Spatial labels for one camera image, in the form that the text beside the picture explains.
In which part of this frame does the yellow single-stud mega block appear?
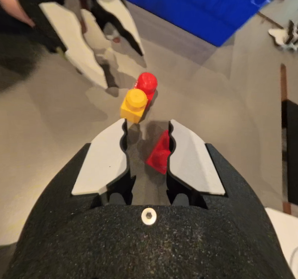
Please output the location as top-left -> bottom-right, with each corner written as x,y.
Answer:
120,89 -> 149,124

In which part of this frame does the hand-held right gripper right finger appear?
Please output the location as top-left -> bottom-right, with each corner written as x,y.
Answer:
166,119 -> 227,196

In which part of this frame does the red single-stud mega block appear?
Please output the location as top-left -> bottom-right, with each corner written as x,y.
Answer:
135,72 -> 158,109

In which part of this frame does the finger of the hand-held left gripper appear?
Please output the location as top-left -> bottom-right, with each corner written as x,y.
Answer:
38,1 -> 109,90
93,0 -> 144,57

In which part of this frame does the black furniture panel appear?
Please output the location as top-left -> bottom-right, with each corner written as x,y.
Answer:
281,99 -> 298,205

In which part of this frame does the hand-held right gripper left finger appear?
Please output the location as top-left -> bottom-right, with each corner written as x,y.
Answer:
71,118 -> 131,197

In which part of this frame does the blue plastic bin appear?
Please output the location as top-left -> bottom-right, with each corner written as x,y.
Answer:
116,0 -> 273,47

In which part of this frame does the black and white crumpled object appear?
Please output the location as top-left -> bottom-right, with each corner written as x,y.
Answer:
268,20 -> 298,52

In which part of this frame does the white flat plate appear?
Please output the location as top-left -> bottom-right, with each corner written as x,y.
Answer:
264,207 -> 298,275

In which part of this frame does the person's left forearm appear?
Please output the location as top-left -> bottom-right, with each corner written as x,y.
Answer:
0,0 -> 36,27

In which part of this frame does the red double-stud mega block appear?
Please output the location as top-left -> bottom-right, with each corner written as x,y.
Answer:
145,130 -> 172,175

